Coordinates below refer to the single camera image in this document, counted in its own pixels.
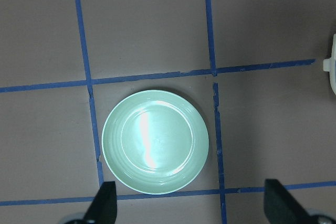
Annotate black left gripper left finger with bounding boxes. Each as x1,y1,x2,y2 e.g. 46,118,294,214
83,182,117,224

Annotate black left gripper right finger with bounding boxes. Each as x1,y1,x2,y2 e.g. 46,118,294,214
264,179,318,224

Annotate white rice cooker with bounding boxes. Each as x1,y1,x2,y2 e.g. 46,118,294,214
323,34,336,94

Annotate light green round plate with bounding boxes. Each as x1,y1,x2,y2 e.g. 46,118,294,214
102,90,209,195

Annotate blue tape grid lines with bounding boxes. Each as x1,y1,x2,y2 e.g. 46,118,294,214
1,0,335,223

